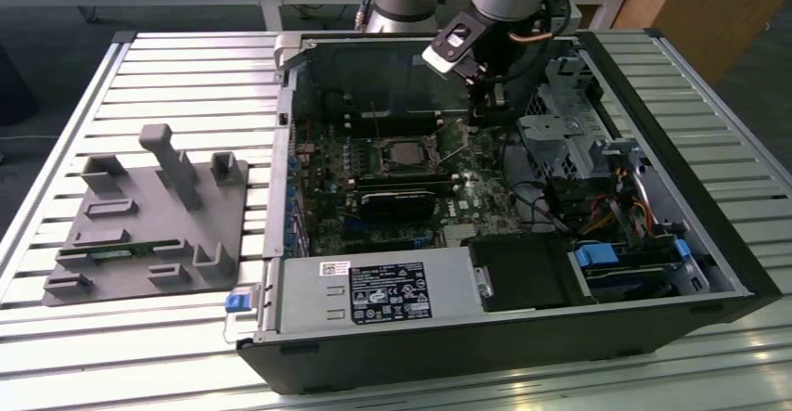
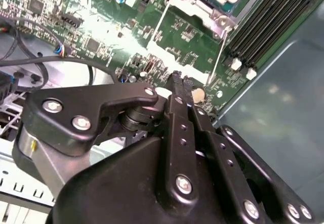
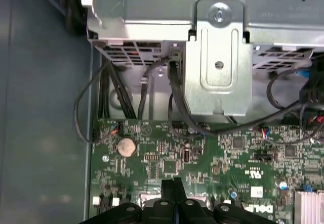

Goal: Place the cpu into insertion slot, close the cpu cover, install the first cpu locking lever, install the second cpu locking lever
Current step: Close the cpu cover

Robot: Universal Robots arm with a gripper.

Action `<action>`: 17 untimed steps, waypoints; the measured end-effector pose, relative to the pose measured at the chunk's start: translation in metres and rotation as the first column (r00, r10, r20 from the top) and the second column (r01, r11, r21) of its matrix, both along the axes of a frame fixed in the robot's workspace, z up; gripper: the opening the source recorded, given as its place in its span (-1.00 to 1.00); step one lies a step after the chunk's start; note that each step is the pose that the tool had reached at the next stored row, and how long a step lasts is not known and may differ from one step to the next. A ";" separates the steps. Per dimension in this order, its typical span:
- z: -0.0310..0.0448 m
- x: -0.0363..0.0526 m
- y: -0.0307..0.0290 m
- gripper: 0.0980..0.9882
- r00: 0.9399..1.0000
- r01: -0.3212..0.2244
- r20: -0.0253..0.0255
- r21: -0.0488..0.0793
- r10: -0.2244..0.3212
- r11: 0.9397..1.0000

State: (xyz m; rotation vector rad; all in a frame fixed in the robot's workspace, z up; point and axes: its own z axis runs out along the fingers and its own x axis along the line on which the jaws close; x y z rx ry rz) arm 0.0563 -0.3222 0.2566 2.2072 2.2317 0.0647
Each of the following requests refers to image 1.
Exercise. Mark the silver square CPU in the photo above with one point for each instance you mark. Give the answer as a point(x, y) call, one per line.
point(410, 155)

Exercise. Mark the CPU socket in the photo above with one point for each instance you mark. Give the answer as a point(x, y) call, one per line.
point(383, 160)

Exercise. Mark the grey metal disk bay cage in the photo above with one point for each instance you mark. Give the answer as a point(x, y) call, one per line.
point(557, 142)

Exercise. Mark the green motherboard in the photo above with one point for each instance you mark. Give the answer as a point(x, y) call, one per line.
point(483, 197)

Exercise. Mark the wooden cabinet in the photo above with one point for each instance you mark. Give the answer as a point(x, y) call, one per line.
point(711, 12)

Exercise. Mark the black graphics card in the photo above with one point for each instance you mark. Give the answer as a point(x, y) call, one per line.
point(397, 207)

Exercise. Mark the small silver chipset heatsink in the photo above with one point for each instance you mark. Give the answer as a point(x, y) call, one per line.
point(461, 234)

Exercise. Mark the blue disk carrier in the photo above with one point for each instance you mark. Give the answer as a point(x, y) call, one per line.
point(598, 255)

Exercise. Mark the black drive box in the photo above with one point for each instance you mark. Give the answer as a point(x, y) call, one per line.
point(526, 272)

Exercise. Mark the blue plastic clip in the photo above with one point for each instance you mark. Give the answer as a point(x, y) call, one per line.
point(682, 249)

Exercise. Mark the silver power supply with label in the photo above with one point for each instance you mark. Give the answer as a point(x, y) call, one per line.
point(310, 299)

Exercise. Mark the black PC case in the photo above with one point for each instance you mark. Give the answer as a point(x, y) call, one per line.
point(434, 360)

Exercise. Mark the blue case latch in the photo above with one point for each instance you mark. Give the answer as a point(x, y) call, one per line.
point(241, 303)

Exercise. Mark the grey parts rack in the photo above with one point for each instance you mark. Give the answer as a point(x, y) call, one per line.
point(143, 253)

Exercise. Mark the green RAM stick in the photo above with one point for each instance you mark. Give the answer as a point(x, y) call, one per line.
point(111, 249)

